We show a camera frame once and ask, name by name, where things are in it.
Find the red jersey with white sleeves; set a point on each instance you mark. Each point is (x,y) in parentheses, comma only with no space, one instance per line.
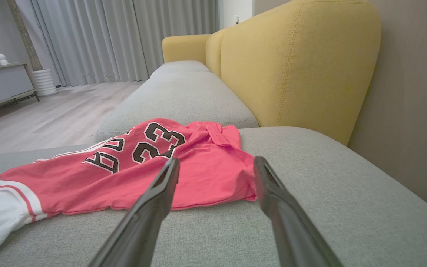
(206,174)

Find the grey low cabinet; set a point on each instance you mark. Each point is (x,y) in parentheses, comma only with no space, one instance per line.
(2,85)

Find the white ribbed planter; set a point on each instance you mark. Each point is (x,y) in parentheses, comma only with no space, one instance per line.
(45,82)

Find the small white figurine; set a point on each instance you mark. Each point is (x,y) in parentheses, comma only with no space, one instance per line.
(2,59)

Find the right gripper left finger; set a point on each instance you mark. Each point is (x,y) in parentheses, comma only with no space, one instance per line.
(143,226)

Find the grey pleated curtain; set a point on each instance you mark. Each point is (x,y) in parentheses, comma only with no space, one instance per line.
(95,40)
(176,26)

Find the brown rough post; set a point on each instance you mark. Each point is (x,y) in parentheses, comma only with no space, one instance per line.
(26,37)

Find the small grey sofa seat cushion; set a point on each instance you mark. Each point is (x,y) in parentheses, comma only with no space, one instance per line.
(180,67)

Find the narrow yellow sofa backrest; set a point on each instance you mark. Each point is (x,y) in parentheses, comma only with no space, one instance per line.
(213,52)

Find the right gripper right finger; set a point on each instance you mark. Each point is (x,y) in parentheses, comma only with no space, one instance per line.
(291,230)

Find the large grey sofa seat cushion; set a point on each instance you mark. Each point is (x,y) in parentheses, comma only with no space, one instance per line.
(347,207)

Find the yellow sofa armrest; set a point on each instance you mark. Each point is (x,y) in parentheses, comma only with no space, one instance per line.
(185,48)

